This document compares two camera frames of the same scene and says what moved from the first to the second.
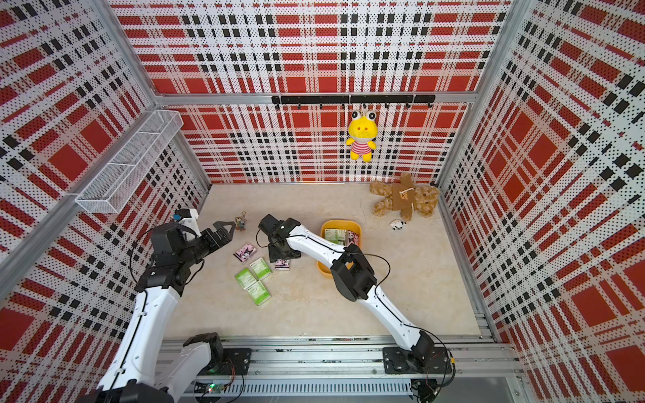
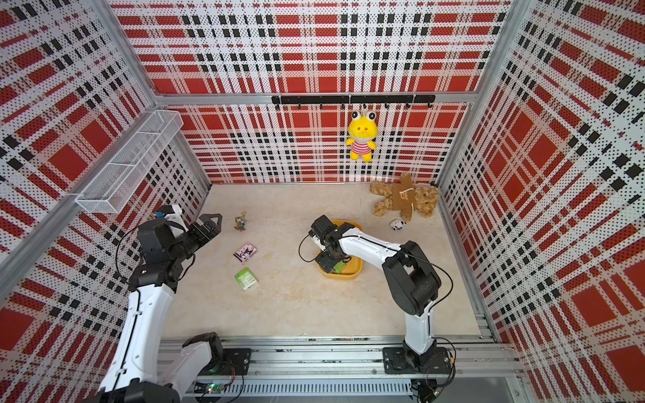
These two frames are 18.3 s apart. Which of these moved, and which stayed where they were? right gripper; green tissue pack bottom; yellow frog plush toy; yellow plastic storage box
Moved: right gripper; green tissue pack bottom
Stayed: yellow frog plush toy; yellow plastic storage box
